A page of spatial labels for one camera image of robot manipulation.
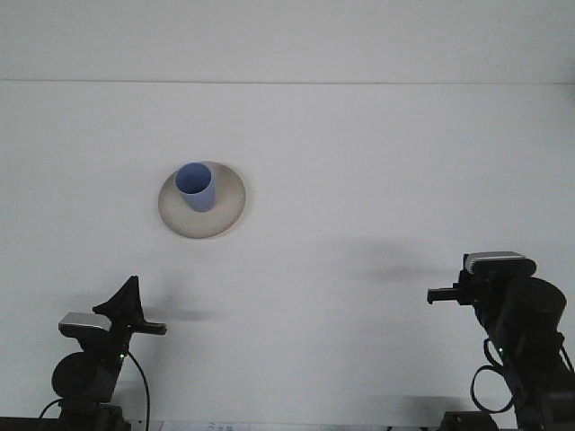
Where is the pale blue cup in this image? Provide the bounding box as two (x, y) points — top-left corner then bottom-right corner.
(174, 161), (217, 214)

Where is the pale round plate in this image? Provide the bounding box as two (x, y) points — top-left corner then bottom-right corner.
(157, 160), (248, 241)

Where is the white printed paper sheet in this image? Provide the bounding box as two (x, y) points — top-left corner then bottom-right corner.
(159, 420), (252, 431)

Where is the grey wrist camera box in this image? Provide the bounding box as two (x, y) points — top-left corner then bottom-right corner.
(464, 251), (537, 277)
(57, 312), (113, 337)

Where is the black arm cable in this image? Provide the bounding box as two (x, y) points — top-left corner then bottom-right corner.
(470, 339), (517, 413)
(38, 351), (150, 426)

